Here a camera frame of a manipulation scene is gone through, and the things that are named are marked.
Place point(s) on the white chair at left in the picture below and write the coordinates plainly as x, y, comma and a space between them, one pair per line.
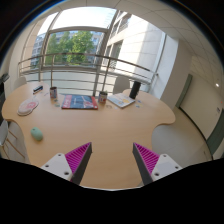
9, 143

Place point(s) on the red and blue book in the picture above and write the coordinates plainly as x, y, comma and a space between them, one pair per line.
72, 101

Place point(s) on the left printed mug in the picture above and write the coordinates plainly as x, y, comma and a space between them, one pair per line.
53, 92

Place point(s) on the right printed mug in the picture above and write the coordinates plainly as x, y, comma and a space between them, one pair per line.
102, 97

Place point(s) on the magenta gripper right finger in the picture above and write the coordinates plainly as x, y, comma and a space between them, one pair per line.
153, 166

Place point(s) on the metal balcony railing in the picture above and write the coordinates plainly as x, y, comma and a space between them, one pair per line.
83, 73

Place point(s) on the open white booklet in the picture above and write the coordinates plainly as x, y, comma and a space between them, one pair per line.
120, 100

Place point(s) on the printed mug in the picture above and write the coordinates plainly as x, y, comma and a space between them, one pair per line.
53, 92
102, 97

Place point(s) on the dark blue stapler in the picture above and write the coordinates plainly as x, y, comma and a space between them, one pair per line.
37, 89

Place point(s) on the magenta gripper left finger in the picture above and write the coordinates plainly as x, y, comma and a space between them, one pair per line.
72, 165

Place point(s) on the black cylindrical speaker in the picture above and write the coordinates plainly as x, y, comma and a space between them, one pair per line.
135, 89

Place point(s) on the mint green computer mouse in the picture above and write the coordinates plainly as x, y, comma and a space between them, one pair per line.
36, 134

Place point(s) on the white chair far left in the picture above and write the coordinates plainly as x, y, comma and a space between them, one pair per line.
19, 82

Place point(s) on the white chair behind table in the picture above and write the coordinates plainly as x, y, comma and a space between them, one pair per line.
121, 83

